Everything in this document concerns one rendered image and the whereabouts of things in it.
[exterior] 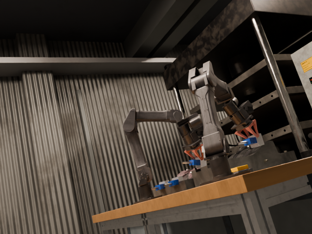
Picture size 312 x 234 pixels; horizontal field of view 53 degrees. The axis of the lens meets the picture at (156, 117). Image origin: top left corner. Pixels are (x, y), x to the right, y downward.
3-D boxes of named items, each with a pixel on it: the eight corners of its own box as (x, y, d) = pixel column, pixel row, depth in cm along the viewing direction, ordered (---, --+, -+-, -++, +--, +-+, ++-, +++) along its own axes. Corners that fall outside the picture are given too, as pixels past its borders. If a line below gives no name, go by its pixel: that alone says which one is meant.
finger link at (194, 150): (201, 157, 164) (193, 141, 164) (209, 156, 158) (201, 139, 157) (192, 163, 161) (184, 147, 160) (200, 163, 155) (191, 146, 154)
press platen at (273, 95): (283, 94, 205) (280, 87, 206) (195, 139, 298) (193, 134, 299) (347, 87, 240) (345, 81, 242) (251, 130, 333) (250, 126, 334)
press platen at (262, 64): (273, 60, 213) (270, 54, 214) (191, 115, 305) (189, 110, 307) (334, 59, 246) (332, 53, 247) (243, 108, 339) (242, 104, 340)
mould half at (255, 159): (225, 179, 141) (217, 151, 144) (195, 188, 163) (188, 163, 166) (297, 161, 165) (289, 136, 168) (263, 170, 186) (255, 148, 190)
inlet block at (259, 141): (243, 147, 135) (239, 136, 136) (235, 150, 139) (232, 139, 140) (264, 144, 141) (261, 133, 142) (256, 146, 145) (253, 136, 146)
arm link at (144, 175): (149, 172, 161) (139, 175, 161) (147, 171, 152) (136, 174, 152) (152, 184, 159) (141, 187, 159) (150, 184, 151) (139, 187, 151)
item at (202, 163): (185, 167, 153) (184, 157, 154) (179, 168, 157) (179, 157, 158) (206, 167, 159) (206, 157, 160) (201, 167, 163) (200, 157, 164)
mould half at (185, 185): (186, 190, 163) (181, 169, 166) (154, 198, 181) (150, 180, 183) (237, 177, 199) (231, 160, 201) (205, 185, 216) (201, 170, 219)
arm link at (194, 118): (203, 126, 163) (191, 107, 166) (203, 123, 155) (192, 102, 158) (183, 136, 163) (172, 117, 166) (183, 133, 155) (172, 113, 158)
